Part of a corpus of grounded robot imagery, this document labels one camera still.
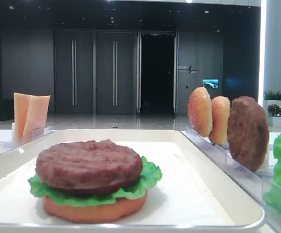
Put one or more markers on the brown meat patty front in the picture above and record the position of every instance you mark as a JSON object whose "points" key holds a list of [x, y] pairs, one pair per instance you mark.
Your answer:
{"points": [[88, 165]]}

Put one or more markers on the dark double door left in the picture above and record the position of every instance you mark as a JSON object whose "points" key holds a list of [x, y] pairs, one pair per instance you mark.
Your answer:
{"points": [[73, 71]]}

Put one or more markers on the potted plants in planter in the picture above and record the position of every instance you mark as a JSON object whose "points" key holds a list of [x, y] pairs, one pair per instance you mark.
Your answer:
{"points": [[272, 105]]}

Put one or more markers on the orange cheese slice left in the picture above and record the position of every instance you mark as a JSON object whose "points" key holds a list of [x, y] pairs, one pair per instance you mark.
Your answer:
{"points": [[21, 104]]}

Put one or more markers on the small wall screen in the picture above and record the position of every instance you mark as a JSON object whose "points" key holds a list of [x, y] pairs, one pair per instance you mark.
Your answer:
{"points": [[210, 83]]}

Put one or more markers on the sesame bun top far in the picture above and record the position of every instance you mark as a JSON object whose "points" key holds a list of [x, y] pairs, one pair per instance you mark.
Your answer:
{"points": [[200, 111]]}

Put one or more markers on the green lettuce leaf on bun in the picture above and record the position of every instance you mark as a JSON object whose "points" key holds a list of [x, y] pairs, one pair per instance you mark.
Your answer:
{"points": [[150, 175]]}

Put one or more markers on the clear acrylic rack left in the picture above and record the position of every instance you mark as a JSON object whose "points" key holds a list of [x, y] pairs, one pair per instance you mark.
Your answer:
{"points": [[18, 143]]}

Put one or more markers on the orange cheese slice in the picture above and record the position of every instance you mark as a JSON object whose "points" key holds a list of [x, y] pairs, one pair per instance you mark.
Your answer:
{"points": [[21, 104], [36, 114]]}

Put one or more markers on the red tomato slice on burger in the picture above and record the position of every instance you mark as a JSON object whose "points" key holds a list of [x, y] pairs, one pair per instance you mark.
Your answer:
{"points": [[97, 191]]}

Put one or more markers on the bottom bun slice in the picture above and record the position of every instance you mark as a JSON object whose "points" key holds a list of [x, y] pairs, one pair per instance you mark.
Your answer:
{"points": [[105, 213]]}

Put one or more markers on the white rectangular tray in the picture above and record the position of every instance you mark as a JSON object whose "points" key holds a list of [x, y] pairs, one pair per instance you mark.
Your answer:
{"points": [[193, 196]]}

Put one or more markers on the clear acrylic rack right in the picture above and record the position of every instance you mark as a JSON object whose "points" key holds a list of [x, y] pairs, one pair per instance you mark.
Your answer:
{"points": [[260, 185]]}

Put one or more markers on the dark double door middle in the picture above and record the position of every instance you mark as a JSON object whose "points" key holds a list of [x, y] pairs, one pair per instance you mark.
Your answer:
{"points": [[115, 72]]}

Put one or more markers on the bun slice behind patty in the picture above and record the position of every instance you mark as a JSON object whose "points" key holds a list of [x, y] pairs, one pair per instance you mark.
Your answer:
{"points": [[221, 113]]}

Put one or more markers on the clear acrylic rack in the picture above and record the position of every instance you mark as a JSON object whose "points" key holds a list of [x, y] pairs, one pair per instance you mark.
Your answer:
{"points": [[260, 185], [18, 143]]}

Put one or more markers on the brown meat patty rear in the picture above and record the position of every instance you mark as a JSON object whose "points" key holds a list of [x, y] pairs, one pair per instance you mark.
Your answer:
{"points": [[248, 132]]}

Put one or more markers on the dark double door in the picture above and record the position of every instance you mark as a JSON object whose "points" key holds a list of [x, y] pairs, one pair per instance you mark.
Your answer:
{"points": [[115, 72], [73, 71]]}

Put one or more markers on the open glass doorway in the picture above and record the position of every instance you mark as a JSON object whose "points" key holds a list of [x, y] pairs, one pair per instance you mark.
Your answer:
{"points": [[157, 73]]}

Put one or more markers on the brown meat patty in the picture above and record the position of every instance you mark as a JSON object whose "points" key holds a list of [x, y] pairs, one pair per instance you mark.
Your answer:
{"points": [[248, 132], [88, 165]]}

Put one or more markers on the orange cheese slice right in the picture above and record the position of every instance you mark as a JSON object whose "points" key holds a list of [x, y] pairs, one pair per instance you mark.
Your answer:
{"points": [[36, 114]]}

